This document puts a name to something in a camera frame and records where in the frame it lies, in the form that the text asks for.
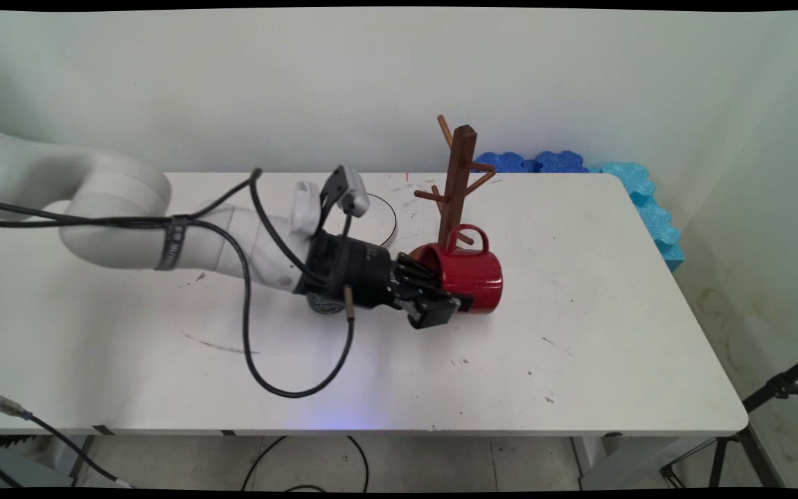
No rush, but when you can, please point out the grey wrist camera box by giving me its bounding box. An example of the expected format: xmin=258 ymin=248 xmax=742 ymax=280
xmin=320 ymin=164 xmax=371 ymax=218

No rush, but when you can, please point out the dark green mug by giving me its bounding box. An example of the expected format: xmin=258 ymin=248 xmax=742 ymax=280
xmin=305 ymin=292 xmax=348 ymax=317

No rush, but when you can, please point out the white table leg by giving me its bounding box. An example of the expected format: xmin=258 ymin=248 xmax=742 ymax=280
xmin=51 ymin=435 xmax=96 ymax=487
xmin=571 ymin=435 xmax=718 ymax=491

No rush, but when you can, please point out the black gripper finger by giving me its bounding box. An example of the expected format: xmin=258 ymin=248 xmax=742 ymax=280
xmin=392 ymin=252 xmax=445 ymax=286
xmin=395 ymin=283 xmax=475 ymax=331

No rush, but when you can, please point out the white plate black rim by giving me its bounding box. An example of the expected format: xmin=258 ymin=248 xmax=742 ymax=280
xmin=363 ymin=193 xmax=398 ymax=250

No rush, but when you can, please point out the dark blue foam mat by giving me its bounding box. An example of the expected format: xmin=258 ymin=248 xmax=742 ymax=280
xmin=534 ymin=150 xmax=590 ymax=174
xmin=473 ymin=151 xmax=538 ymax=174

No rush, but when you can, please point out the grey velcro cable strap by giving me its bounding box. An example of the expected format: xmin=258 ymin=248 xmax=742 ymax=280
xmin=154 ymin=214 xmax=190 ymax=272

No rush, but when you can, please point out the cable with blue plug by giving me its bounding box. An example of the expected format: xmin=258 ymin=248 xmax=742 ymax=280
xmin=0 ymin=389 xmax=134 ymax=489

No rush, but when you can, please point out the red mug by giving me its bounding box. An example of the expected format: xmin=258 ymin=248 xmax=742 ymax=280
xmin=409 ymin=223 xmax=504 ymax=315

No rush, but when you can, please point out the black floor cable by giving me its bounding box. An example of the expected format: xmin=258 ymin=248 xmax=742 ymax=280
xmin=240 ymin=435 xmax=371 ymax=493

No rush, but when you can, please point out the light blue foam mat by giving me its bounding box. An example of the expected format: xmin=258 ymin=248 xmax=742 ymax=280
xmin=588 ymin=161 xmax=686 ymax=272

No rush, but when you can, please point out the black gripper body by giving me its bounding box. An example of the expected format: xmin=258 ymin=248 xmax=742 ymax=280
xmin=293 ymin=231 xmax=401 ymax=311

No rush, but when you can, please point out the brown wooden mug tree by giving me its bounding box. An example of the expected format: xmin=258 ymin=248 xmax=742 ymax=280
xmin=412 ymin=115 xmax=497 ymax=254

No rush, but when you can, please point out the black tripod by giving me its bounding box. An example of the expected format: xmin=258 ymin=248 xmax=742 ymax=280
xmin=659 ymin=347 xmax=798 ymax=490

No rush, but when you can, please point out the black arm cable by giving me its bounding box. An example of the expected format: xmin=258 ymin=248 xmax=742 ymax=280
xmin=0 ymin=167 xmax=360 ymax=400

